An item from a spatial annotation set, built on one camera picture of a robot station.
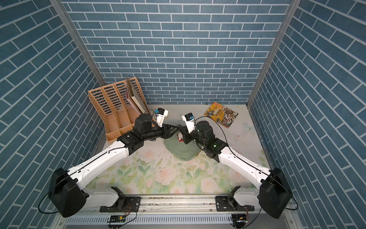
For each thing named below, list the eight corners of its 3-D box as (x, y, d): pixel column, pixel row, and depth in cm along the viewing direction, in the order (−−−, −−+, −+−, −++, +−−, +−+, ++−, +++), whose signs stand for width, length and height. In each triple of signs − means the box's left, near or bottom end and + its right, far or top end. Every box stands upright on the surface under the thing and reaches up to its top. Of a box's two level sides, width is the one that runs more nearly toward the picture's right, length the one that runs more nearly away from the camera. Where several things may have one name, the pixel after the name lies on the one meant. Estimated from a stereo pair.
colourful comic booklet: (203, 113, 118) (203, 111, 116) (214, 103, 126) (214, 101, 124) (227, 128, 108) (228, 126, 106) (237, 116, 117) (238, 114, 115)
